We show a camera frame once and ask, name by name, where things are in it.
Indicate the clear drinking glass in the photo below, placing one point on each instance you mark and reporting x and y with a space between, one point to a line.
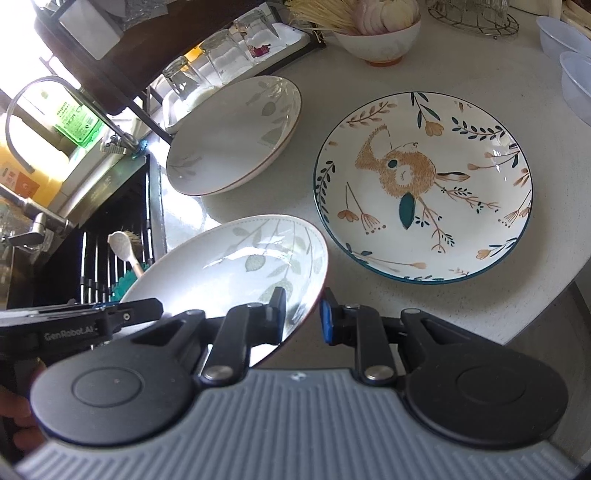
226 57
182 78
256 30

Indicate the sliced onion pieces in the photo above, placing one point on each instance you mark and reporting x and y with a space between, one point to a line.
387 16

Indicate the clear drinking glass left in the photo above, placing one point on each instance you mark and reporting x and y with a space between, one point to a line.
182 78

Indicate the clear drinking glass right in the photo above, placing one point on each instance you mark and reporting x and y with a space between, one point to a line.
256 30

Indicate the wire glass rack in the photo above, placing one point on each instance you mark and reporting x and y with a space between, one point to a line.
489 18

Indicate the white plastic bowl far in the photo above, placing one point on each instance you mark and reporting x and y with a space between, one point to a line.
557 37

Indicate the white drying tray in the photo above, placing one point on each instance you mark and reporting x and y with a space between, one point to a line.
174 109

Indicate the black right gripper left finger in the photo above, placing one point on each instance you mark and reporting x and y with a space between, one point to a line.
216 351

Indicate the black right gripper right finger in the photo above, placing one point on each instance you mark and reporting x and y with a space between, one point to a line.
386 348

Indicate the clear drinking glass middle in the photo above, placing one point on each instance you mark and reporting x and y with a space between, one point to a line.
226 57

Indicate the person's right hand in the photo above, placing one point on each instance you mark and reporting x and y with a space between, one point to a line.
16 408

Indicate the ceramic bowl with food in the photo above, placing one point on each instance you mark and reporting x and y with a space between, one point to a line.
381 50

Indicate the dark wooden shelf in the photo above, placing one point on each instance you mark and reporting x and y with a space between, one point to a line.
142 52

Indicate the white leaf plate brown rim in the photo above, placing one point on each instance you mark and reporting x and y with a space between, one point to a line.
233 136

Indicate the pale dried noodles bundle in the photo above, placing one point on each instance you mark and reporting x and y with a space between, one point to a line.
331 15

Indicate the white plastic bowl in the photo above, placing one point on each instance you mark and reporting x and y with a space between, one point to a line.
576 82
557 37

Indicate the white leaf pattern plate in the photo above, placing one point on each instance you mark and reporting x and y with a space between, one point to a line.
241 262

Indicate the white dish brush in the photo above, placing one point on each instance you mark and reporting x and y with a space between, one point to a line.
121 245

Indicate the white plastic bowl near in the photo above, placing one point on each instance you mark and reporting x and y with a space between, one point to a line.
576 82

